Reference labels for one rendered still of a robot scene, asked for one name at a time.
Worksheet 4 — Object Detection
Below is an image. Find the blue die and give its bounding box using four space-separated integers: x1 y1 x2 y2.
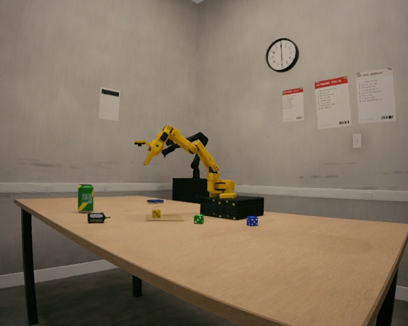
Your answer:
247 216 258 226

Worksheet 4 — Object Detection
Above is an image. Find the yellow die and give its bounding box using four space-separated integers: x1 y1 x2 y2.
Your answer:
152 209 160 218

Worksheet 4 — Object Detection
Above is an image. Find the green die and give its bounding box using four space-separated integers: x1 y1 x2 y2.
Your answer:
194 215 204 224

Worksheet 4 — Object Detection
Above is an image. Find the green soda can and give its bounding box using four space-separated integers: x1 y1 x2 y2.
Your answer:
78 183 94 213

